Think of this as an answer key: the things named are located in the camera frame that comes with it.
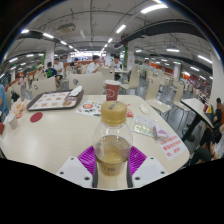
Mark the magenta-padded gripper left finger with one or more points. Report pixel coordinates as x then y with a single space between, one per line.
75 168

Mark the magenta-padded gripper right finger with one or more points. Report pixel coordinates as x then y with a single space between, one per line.
148 168

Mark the clear tea bottle tan cap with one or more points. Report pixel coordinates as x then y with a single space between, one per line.
112 140

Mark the white red-lettered sign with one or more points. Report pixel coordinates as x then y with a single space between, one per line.
171 146

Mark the clear plastic packet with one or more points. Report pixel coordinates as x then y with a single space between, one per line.
144 125

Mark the small red packet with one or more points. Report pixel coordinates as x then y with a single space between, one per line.
129 113

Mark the colourful printed leaflet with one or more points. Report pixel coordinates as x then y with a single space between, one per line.
89 108

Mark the flat round red coaster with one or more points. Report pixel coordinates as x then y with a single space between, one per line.
36 117

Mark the dark brown food tray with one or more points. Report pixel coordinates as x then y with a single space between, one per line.
77 100

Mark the printed paper tray liner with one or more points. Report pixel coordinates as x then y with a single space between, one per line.
50 100

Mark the beige chairs group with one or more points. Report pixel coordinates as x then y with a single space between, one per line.
155 91

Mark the beige side table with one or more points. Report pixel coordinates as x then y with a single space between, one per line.
196 108

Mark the white crumpled napkin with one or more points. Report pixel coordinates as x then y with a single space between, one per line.
76 90

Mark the red cardboard box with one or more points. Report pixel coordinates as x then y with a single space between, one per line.
1 128

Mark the beige wooden chair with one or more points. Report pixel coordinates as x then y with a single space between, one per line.
88 83
45 86

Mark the red paper cup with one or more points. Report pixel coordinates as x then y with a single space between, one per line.
112 90

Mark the black backpack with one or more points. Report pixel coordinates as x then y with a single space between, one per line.
15 96

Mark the ceiling air conditioner unit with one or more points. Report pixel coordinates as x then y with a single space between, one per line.
66 27

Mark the ceiling lights group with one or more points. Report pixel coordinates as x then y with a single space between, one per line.
153 8

